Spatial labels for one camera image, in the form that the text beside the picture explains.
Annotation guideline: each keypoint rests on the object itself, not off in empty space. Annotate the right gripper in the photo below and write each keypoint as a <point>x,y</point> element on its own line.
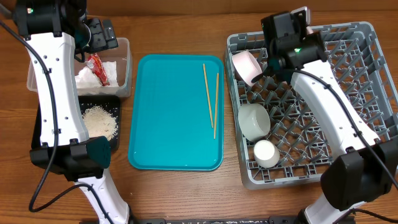
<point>305,33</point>

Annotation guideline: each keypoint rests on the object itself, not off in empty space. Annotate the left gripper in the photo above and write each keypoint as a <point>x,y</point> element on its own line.
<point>101,43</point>

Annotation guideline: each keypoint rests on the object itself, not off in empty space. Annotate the red snack wrapper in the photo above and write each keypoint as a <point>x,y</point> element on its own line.
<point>95,64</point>

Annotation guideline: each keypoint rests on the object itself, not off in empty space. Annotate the white napkin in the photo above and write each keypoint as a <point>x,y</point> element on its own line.
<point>87,79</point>

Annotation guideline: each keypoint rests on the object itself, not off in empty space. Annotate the white pink-rimmed bowl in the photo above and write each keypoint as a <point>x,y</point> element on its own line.
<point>247,66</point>

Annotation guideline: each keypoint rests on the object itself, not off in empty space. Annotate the rice pile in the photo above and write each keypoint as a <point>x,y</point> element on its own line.
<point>99,122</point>

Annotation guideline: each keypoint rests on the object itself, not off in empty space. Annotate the wooden chopstick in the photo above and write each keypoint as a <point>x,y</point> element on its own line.
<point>216,106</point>
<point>208,95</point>

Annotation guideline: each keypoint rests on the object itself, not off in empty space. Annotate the grey bowl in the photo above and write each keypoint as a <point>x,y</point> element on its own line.
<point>254,121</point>

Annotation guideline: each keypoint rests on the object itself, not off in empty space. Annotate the white cup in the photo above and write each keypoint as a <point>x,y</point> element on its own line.
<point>266,154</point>

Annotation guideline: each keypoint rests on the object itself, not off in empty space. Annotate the large white plate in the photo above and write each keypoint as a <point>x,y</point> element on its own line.
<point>309,30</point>

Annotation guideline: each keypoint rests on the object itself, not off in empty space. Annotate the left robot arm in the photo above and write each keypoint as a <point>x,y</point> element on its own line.
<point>57,34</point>

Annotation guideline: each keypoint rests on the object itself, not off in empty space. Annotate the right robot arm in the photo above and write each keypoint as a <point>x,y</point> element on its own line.
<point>363,167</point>

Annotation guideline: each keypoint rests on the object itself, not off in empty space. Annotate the grey dishwasher rack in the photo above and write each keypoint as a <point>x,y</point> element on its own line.
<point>360,68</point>

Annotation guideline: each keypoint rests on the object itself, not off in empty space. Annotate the clear plastic bin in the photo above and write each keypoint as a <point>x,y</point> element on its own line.
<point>120,54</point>

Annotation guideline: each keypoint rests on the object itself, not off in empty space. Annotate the black plastic tray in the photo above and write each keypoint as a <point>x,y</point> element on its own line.
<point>110,103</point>

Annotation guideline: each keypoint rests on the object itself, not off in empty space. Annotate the teal serving tray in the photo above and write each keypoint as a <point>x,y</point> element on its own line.
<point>171,127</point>

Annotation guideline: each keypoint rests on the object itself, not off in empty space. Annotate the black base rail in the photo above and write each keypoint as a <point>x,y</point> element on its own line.
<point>270,220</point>

